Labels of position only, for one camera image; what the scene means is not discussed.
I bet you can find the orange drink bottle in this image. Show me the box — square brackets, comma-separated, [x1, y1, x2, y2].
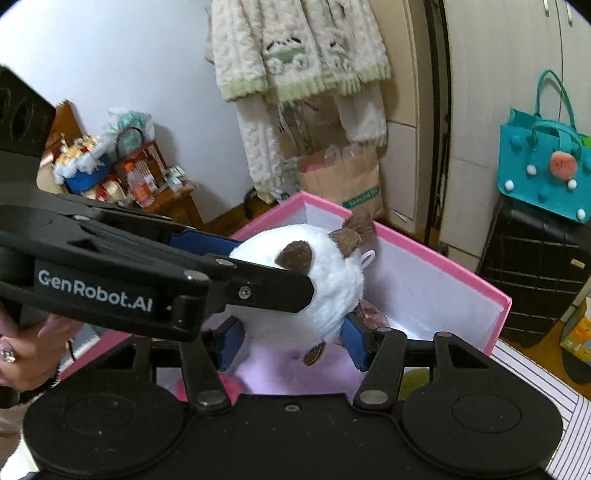
[127, 161, 156, 206]

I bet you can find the beige tall cabinet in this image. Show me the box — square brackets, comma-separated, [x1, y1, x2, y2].
[369, 0, 440, 232]

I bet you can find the cream green fluffy robe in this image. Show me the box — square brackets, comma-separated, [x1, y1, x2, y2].
[205, 0, 392, 205]

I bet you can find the brown paper bag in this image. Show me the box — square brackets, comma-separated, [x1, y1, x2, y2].
[296, 148, 385, 220]

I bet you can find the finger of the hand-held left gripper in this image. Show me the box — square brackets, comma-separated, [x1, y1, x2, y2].
[168, 229, 242, 257]
[203, 256, 316, 315]

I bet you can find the pink cardboard box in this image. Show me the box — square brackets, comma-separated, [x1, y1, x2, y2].
[60, 191, 513, 403]

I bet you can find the white plush animal toy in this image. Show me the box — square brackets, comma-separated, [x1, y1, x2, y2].
[229, 210, 380, 366]

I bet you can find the striped tablecloth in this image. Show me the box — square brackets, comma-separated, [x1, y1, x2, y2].
[489, 339, 585, 479]

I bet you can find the purple plush toy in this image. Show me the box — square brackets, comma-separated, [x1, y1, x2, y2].
[231, 342, 366, 398]

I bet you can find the pink fluffy ball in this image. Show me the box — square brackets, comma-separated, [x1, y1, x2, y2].
[175, 371, 243, 402]

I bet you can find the black suitcase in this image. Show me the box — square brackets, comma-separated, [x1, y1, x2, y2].
[478, 196, 591, 350]

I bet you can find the person's left hand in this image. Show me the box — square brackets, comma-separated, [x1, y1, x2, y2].
[0, 305, 86, 394]

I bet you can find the teal felt handbag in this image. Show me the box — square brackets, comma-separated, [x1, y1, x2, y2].
[496, 70, 591, 225]

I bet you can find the wooden nightstand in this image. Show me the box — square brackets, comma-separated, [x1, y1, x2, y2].
[37, 99, 205, 232]

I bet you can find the teal patterned plastic pack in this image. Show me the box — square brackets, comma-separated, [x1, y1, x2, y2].
[102, 108, 153, 144]

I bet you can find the black standing pole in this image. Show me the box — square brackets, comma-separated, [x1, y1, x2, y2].
[422, 0, 453, 253]

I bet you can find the woven basket bag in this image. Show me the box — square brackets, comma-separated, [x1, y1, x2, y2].
[113, 127, 170, 190]

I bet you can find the grey wardrobe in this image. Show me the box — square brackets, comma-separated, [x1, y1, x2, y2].
[438, 0, 591, 269]

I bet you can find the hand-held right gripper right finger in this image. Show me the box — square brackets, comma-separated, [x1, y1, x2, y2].
[344, 313, 492, 412]

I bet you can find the green soft ball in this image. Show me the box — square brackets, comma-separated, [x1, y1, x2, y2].
[399, 369, 433, 400]

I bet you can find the colourful cardboard box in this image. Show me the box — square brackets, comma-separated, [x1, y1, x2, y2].
[560, 298, 591, 366]

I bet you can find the pink floral cloth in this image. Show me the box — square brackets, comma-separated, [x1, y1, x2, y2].
[358, 298, 391, 331]

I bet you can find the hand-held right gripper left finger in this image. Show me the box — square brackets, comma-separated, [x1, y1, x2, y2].
[104, 318, 246, 412]

